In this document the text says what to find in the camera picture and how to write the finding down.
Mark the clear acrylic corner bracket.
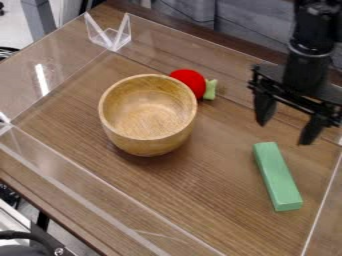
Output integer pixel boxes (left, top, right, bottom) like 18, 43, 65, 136
85, 12, 133, 52

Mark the black metal bracket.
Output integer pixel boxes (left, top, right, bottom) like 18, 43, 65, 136
30, 223, 78, 256

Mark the green rectangular block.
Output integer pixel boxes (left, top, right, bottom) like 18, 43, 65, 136
253, 142, 304, 212

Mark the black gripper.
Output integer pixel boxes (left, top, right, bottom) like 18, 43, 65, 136
249, 43, 342, 145

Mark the wooden bowl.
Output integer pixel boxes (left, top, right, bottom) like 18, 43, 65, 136
98, 74, 198, 157

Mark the black cable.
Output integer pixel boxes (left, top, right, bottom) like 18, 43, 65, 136
0, 230, 55, 256

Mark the red plush fruit green leaf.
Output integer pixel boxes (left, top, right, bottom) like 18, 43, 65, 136
170, 69, 218, 100

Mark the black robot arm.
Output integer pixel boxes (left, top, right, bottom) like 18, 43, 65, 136
249, 0, 342, 145

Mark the clear acrylic tray wall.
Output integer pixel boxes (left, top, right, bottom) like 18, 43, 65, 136
0, 118, 225, 256

